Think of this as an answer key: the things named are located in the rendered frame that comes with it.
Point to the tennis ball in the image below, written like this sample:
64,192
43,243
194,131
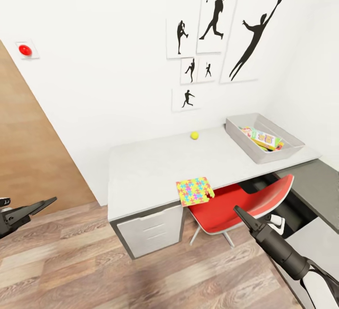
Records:
195,135

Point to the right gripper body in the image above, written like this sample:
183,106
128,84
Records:
273,244

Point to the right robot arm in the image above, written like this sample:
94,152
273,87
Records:
322,288

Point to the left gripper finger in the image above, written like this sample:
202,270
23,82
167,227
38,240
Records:
47,203
12,219

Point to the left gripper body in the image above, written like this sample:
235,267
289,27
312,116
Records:
4,230

